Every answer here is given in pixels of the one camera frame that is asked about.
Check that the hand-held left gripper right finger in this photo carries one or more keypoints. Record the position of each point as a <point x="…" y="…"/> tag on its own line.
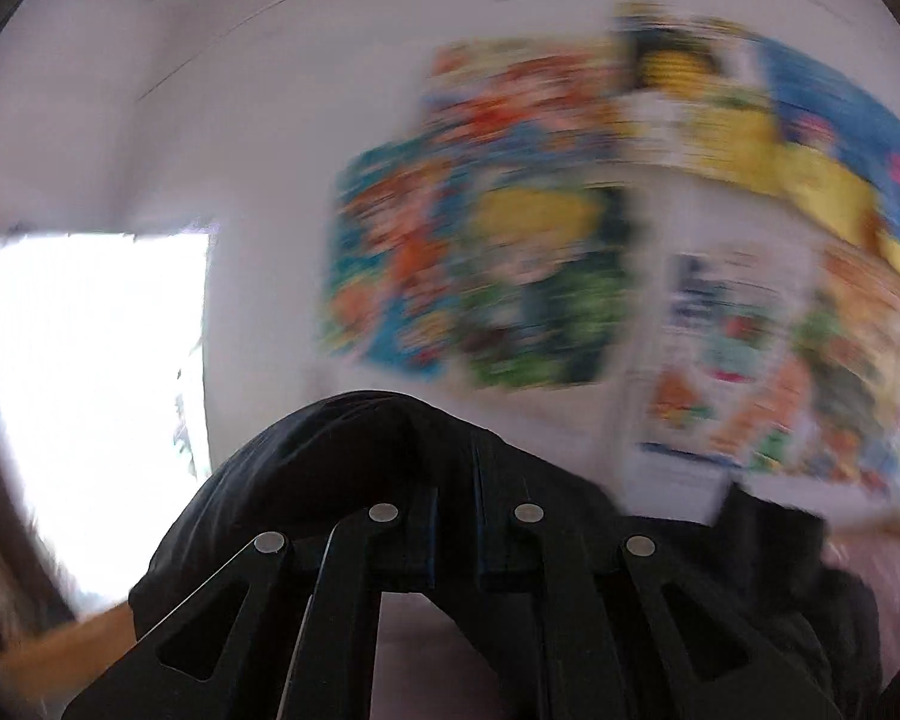
<point x="490" y="540"/>

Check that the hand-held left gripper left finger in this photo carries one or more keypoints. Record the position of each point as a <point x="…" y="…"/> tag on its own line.
<point x="424" y="540"/>

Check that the dark navy padded jacket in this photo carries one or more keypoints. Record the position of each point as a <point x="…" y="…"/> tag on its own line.
<point x="360" y="450"/>

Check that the bright window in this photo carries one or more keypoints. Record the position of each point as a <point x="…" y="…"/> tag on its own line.
<point x="90" y="405"/>

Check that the yellow and green wall poster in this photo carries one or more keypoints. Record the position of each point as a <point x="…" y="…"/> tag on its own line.
<point x="547" y="285"/>

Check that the blue and orange wall poster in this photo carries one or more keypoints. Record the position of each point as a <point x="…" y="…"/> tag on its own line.
<point x="390" y="270"/>

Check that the white fruit wall poster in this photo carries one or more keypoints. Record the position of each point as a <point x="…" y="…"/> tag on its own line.
<point x="727" y="352"/>

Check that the wooden bed frame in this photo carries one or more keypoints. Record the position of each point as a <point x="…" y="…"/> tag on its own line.
<point x="67" y="641"/>

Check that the orange and green wall poster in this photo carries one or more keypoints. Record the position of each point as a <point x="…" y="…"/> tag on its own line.
<point x="862" y="375"/>

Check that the red and orange wall poster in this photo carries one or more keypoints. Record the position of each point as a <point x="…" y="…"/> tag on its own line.
<point x="525" y="97"/>

